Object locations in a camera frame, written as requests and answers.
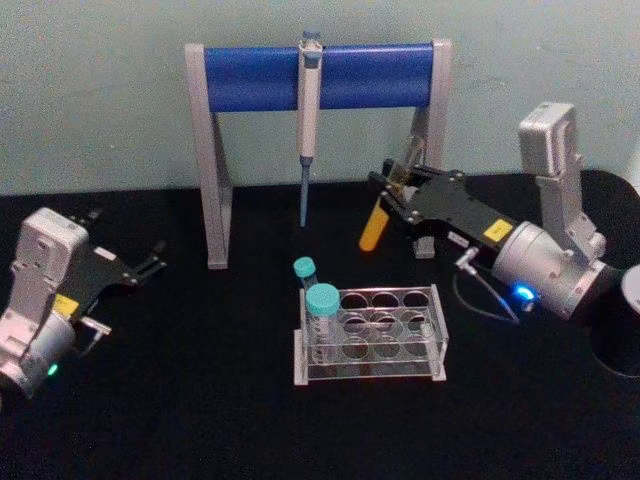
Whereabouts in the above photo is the right gripper cable silver plug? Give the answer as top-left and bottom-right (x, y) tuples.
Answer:
(452, 246), (522, 326)

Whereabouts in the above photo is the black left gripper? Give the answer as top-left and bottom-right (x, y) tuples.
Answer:
(52, 208), (169, 324)

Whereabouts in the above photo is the large teal cap tube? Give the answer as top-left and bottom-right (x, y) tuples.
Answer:
(305, 282), (342, 362)

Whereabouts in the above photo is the gripper cable silver plug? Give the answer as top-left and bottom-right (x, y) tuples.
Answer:
(74, 315), (112, 354)
(452, 246), (522, 326)

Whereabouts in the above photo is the small teal cap tube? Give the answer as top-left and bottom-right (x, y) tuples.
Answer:
(292, 256), (321, 292)

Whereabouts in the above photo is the clear acrylic tube rack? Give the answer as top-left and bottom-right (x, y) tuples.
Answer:
(293, 285), (450, 387)

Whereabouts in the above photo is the left gripper cable silver plug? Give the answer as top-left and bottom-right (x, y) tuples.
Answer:
(74, 315), (112, 354)

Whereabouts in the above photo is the white and blue pipette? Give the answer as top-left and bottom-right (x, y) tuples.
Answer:
(297, 29), (324, 229)

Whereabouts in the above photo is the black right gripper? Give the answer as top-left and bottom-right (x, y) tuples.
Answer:
(366, 158), (516, 252)

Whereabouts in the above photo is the grey stand with blue bar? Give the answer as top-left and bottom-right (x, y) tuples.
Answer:
(183, 38), (454, 271)

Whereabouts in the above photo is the orange liquid centrifuge tube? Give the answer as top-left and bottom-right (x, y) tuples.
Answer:
(358, 185), (399, 253)

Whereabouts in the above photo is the black table cloth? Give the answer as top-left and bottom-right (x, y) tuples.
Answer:
(0, 168), (640, 480)

